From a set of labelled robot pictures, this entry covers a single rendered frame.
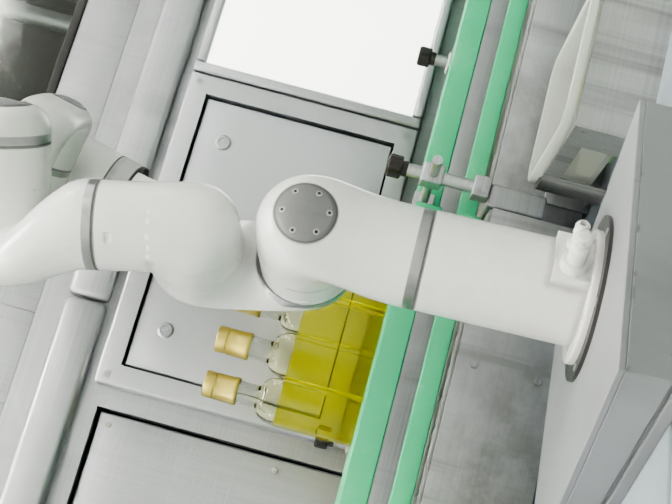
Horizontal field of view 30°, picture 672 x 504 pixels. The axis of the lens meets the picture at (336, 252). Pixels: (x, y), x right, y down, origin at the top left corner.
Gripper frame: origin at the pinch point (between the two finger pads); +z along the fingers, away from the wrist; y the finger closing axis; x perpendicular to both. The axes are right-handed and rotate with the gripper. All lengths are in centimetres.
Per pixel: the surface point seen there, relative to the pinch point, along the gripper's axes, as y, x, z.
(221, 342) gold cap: 0.9, -11.2, 5.0
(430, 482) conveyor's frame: 14.7, -14.9, 35.2
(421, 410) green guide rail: 12.8, -8.1, 30.5
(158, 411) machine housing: -15.8, -21.6, 0.1
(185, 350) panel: -13.5, -12.8, -0.7
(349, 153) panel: -13.9, 23.3, 4.7
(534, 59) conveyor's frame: 4.5, 40.8, 21.7
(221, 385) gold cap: 0.7, -15.8, 7.7
